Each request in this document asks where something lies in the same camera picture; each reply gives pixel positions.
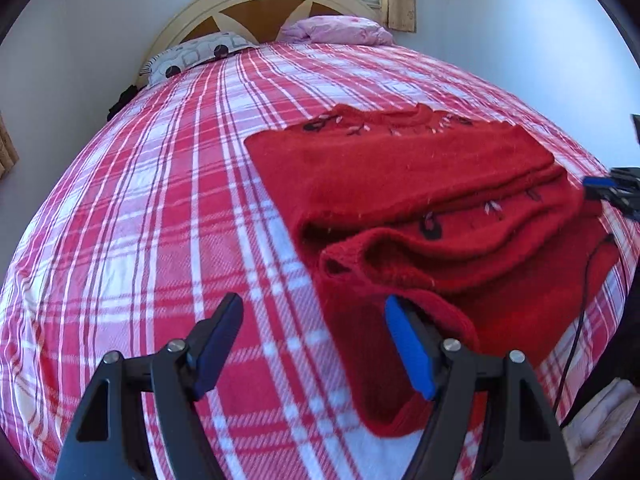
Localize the red knitted sweater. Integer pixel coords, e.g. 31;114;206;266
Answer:
245;104;620;437

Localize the red white plaid bedsheet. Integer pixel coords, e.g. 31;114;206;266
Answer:
1;44;601;479

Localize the beige side window curtain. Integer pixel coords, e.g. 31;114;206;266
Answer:
0;117;20;178

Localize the pink pillow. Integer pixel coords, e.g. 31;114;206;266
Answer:
276;15;394;47

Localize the black item beside bed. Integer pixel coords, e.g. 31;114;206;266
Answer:
106;84;144;122

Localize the white black patterned pillow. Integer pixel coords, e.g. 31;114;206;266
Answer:
139;32;257;87

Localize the cream wooden headboard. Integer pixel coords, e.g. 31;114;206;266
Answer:
145;0;378;58

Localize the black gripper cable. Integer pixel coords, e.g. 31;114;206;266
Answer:
551;231;629;417

